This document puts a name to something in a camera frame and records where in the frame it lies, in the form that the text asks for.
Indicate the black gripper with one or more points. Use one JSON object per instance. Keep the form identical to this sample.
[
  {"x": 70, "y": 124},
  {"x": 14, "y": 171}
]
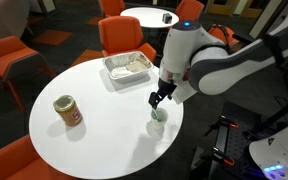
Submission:
[{"x": 166, "y": 89}]

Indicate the green marker pen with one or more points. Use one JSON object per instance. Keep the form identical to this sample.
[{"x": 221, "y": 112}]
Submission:
[{"x": 156, "y": 115}]

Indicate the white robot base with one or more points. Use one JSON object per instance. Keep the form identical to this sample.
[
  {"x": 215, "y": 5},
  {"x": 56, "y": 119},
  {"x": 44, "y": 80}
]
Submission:
[{"x": 284, "y": 151}]

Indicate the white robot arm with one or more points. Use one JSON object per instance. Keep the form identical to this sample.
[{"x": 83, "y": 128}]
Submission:
[{"x": 217, "y": 68}]

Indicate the white printed cup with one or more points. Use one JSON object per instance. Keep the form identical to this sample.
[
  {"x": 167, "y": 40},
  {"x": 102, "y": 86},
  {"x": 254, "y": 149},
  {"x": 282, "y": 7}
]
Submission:
[{"x": 161, "y": 122}]

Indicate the aluminium foil tray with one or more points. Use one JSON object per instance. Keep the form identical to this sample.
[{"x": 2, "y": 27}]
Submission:
[{"x": 134, "y": 77}]

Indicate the beige crumpled cloth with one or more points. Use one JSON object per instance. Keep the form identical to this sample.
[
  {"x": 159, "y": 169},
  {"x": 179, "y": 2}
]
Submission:
[{"x": 138, "y": 65}]

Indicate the white paper napkin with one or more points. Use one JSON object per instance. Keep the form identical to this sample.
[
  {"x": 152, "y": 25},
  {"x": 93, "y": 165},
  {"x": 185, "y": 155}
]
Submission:
[{"x": 121, "y": 71}]

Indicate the large round white table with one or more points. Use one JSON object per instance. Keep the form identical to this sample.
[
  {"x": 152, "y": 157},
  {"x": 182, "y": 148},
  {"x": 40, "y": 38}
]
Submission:
[{"x": 110, "y": 133}]

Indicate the plain orange chair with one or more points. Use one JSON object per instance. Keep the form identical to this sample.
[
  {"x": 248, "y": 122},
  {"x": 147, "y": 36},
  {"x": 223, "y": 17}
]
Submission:
[
  {"x": 112, "y": 7},
  {"x": 120, "y": 35},
  {"x": 24, "y": 163},
  {"x": 190, "y": 10}
]

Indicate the orange black bar clamp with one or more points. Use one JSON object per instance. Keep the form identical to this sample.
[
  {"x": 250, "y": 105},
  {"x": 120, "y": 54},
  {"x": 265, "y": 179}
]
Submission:
[
  {"x": 226, "y": 160},
  {"x": 229, "y": 124}
]

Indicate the small black box device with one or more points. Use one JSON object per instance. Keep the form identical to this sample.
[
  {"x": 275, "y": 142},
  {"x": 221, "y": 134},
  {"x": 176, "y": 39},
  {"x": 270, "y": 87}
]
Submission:
[{"x": 167, "y": 18}]

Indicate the small round white table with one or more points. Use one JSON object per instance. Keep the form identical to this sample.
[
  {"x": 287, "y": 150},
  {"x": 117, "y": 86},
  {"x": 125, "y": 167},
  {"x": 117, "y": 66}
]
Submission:
[{"x": 144, "y": 16}]

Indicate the peanut butter jar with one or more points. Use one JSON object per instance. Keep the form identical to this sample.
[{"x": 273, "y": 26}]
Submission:
[{"x": 71, "y": 115}]

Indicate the black perforated breadboard plate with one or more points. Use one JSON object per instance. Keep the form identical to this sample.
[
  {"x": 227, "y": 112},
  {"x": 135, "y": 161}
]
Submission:
[{"x": 242, "y": 143}]

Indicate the black tripod stand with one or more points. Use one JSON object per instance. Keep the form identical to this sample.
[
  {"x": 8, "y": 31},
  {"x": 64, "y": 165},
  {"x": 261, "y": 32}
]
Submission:
[{"x": 280, "y": 115}]

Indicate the orange chair grey shell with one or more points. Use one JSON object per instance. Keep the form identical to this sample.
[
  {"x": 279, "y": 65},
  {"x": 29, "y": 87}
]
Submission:
[{"x": 10, "y": 55}]

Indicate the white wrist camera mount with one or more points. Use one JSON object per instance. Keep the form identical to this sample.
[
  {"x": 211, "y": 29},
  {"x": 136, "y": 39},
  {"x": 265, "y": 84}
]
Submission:
[{"x": 185, "y": 93}]

